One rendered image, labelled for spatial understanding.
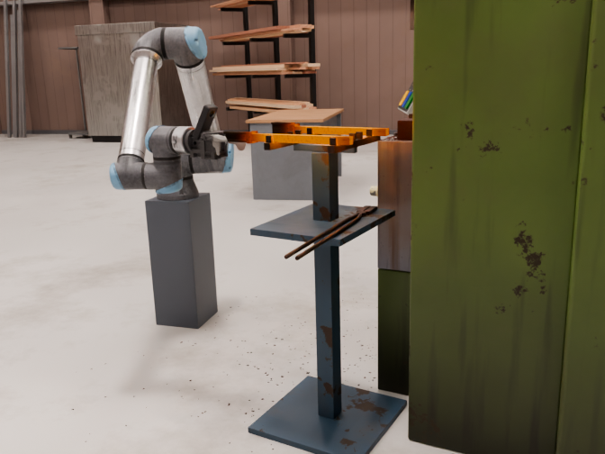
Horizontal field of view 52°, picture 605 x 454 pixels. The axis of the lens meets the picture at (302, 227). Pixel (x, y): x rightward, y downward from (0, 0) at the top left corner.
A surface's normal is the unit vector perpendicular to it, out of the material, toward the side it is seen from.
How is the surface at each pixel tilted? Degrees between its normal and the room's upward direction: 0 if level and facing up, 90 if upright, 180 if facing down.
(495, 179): 90
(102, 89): 90
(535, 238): 90
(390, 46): 90
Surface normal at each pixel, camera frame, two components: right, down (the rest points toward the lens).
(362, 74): -0.29, 0.25
